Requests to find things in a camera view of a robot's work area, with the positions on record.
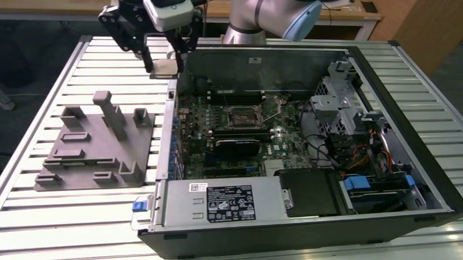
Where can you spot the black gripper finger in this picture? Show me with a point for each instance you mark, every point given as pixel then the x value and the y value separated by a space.
pixel 180 52
pixel 123 35

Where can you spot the silver square CPU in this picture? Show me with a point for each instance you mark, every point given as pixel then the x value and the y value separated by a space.
pixel 164 67

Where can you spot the metal locking lever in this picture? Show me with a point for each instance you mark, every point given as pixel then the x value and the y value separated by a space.
pixel 226 100

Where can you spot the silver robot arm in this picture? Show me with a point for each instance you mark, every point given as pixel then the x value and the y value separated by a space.
pixel 246 16

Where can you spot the CPU socket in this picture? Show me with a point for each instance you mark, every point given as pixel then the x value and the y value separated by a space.
pixel 242 116

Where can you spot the black RAM slot bank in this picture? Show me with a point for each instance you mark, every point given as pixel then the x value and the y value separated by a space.
pixel 235 95
pixel 240 134

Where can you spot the blue rear port connector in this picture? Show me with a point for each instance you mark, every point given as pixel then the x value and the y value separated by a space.
pixel 175 139
pixel 172 148
pixel 171 159
pixel 170 173

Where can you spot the black graphics card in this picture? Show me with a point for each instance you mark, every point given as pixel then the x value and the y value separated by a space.
pixel 236 149

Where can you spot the grey parts rack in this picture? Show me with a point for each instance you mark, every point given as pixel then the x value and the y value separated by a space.
pixel 104 151

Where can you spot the metal disk bay cage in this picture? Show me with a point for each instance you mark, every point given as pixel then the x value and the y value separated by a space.
pixel 337 108

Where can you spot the wooden desk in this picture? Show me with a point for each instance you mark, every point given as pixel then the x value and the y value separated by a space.
pixel 347 15

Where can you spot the silver chipset heatsink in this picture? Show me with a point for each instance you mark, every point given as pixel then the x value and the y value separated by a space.
pixel 274 166

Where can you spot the green motherboard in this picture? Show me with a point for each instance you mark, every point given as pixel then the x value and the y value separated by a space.
pixel 292 159

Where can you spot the small black device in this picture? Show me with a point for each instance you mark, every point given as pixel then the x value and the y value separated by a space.
pixel 370 6

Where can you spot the silver power supply unit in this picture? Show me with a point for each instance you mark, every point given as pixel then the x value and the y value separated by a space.
pixel 180 205

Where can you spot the blue case latch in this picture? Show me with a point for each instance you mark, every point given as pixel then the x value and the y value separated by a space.
pixel 139 206

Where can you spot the wooden cabinet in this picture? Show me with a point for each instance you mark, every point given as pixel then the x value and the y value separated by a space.
pixel 427 32

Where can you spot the hard disk in blue carrier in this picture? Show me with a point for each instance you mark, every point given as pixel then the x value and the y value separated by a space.
pixel 357 183

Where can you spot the black PC case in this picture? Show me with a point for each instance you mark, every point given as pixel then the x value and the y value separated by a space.
pixel 252 243

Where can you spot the blue plastic clip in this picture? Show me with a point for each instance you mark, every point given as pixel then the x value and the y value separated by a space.
pixel 410 181

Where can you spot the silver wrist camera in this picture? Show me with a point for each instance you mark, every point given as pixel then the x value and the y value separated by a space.
pixel 170 13

